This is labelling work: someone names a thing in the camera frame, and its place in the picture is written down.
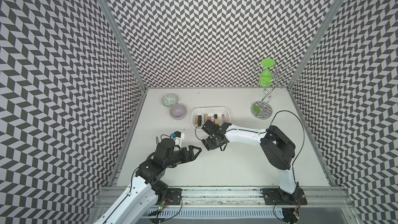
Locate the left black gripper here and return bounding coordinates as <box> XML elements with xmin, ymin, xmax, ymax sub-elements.
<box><xmin>164</xmin><ymin>145</ymin><xmax>202</xmax><ymax>168</ymax></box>

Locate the white plastic storage box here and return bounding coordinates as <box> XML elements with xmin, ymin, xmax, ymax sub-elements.
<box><xmin>191</xmin><ymin>106</ymin><xmax>231</xmax><ymax>129</ymax></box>

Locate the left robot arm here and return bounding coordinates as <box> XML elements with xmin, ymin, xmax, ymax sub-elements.
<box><xmin>96</xmin><ymin>138</ymin><xmax>202</xmax><ymax>224</ymax></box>

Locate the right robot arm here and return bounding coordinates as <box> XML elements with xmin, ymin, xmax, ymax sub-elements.
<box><xmin>202</xmin><ymin>120</ymin><xmax>302</xmax><ymax>205</ymax></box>

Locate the purple ceramic bowl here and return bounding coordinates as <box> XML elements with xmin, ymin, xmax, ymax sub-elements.
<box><xmin>170</xmin><ymin>104</ymin><xmax>187</xmax><ymax>120</ymax></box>

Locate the green patterned bowl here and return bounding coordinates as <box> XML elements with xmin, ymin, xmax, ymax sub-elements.
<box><xmin>161</xmin><ymin>93</ymin><xmax>179</xmax><ymax>108</ymax></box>

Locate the green plastic cup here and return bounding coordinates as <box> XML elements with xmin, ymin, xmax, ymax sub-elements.
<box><xmin>259</xmin><ymin>58</ymin><xmax>275</xmax><ymax>87</ymax></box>

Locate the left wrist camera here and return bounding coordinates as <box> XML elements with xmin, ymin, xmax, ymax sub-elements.
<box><xmin>170</xmin><ymin>131</ymin><xmax>185</xmax><ymax>147</ymax></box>

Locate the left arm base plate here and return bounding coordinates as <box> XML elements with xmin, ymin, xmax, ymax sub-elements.
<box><xmin>158</xmin><ymin>188</ymin><xmax>182</xmax><ymax>206</ymax></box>

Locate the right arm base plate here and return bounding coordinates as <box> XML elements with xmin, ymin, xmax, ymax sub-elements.
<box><xmin>260</xmin><ymin>187</ymin><xmax>308</xmax><ymax>205</ymax></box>

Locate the chrome wire stand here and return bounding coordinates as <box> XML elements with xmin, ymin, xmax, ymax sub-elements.
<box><xmin>250</xmin><ymin>62</ymin><xmax>292</xmax><ymax>120</ymax></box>

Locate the aluminium front rail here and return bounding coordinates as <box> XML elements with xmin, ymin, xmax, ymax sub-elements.
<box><xmin>166</xmin><ymin>186</ymin><xmax>361</xmax><ymax>224</ymax></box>

